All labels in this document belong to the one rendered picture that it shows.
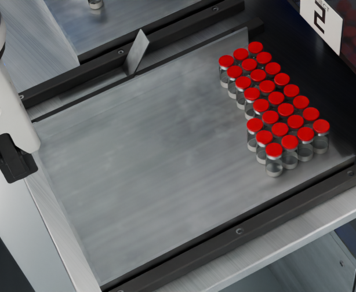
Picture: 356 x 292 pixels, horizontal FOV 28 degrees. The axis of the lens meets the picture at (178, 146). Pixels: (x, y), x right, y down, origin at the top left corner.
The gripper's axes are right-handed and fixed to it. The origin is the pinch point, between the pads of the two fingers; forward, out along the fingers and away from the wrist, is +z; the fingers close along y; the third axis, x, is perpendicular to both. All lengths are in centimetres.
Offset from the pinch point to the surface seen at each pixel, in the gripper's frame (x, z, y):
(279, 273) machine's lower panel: -39, 96, 17
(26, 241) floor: 10, 110, 65
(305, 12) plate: -39.1, 10.1, 10.3
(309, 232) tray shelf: -26.7, 22.5, -10.4
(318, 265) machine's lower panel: -39, 68, 4
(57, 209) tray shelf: -1.5, 22.4, 8.3
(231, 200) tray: -20.9, 22.2, -2.0
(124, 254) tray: -6.3, 22.2, -1.9
